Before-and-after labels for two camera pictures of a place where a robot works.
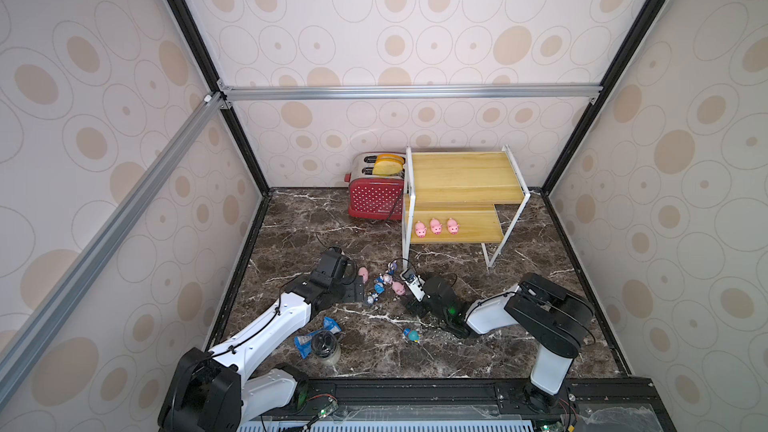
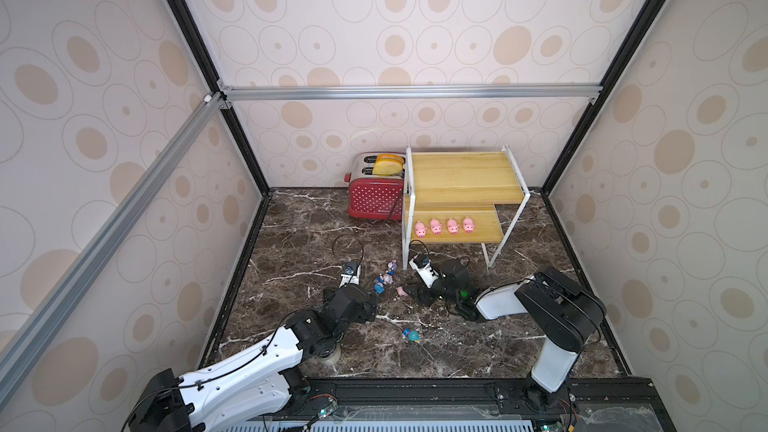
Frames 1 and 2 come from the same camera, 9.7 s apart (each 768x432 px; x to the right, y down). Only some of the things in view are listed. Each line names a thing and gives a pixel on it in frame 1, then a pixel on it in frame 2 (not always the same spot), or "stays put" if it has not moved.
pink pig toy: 420,229 stays put
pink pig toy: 453,227 stays put
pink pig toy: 398,288 to 468,225
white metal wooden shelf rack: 463,197 stays put
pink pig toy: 435,226 stays put
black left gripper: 351,293 to 364,313
